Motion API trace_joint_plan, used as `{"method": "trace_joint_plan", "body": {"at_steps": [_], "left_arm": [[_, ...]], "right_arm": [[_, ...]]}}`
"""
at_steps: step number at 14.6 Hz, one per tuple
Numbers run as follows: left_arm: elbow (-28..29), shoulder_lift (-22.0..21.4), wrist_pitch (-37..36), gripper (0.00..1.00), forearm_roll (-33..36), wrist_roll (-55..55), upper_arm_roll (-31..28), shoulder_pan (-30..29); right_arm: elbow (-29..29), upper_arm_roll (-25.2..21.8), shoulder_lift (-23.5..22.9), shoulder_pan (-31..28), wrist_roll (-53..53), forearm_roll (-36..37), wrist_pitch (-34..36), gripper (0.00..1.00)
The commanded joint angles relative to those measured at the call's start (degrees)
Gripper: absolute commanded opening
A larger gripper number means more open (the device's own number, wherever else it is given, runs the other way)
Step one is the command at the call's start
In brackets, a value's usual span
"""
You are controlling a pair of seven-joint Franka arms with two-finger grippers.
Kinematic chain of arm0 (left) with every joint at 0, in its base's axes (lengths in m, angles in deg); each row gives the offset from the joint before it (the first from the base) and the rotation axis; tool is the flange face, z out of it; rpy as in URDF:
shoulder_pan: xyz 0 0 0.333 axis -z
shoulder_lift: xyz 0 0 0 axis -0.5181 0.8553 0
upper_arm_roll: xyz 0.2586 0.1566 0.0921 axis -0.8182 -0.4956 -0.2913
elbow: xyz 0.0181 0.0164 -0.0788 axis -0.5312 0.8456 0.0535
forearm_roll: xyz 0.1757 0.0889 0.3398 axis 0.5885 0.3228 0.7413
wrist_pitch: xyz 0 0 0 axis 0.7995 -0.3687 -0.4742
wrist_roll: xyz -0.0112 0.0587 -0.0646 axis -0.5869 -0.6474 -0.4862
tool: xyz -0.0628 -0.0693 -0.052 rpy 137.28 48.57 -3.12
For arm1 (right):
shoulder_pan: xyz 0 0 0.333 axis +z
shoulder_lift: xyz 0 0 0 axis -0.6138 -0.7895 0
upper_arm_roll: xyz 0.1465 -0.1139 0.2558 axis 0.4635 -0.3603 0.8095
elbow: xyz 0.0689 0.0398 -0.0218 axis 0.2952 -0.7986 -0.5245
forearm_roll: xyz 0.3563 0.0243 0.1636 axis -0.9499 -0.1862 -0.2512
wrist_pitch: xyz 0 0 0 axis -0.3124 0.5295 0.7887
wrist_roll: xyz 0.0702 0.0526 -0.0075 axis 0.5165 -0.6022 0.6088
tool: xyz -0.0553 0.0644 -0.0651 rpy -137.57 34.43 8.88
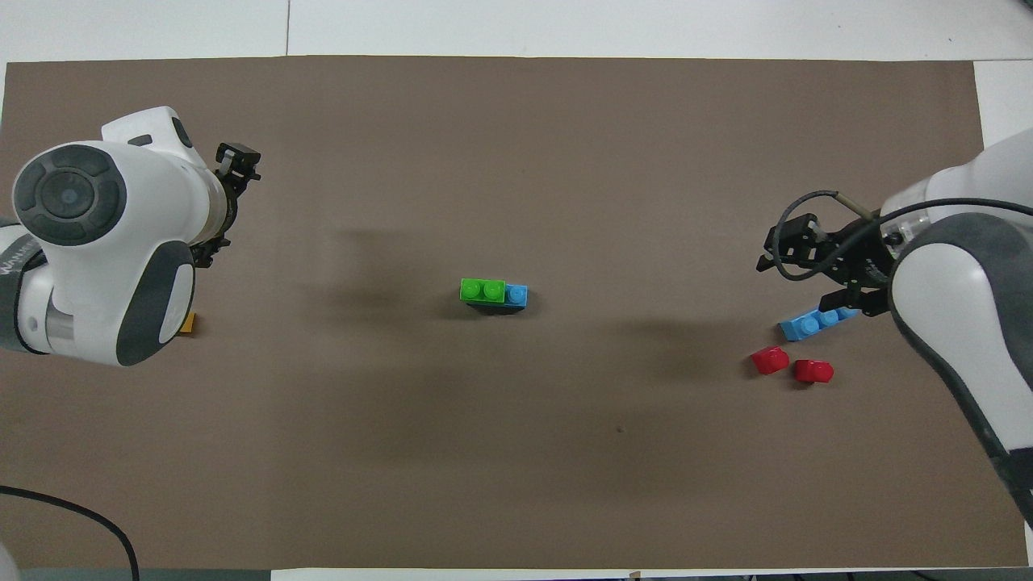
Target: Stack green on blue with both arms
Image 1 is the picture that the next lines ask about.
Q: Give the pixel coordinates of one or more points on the brown paper table mat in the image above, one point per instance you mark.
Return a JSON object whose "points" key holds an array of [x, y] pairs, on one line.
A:
{"points": [[500, 161]]}

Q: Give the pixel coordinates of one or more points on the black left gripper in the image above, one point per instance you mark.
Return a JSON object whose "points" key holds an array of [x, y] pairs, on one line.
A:
{"points": [[228, 210]]}

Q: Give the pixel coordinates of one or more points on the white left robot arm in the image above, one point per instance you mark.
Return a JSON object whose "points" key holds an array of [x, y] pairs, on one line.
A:
{"points": [[113, 242]]}

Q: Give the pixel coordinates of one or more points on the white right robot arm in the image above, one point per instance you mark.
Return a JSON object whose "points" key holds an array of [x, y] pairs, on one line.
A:
{"points": [[960, 282]]}

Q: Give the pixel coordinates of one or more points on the yellow two-stud toy brick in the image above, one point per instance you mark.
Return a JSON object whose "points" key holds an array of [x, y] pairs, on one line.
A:
{"points": [[189, 323]]}

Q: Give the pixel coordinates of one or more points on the red one-stud toy brick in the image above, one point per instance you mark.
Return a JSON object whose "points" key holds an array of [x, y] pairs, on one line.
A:
{"points": [[771, 361], [813, 371]]}

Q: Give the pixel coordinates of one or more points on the blue three-stud toy brick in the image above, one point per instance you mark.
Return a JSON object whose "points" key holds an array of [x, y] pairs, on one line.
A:
{"points": [[807, 324], [516, 296]]}

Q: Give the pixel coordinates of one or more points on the green two-stud toy brick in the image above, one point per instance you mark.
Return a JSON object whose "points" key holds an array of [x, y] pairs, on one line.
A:
{"points": [[483, 290]]}

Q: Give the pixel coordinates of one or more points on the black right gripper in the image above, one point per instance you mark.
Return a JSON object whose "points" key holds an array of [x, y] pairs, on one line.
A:
{"points": [[863, 258]]}

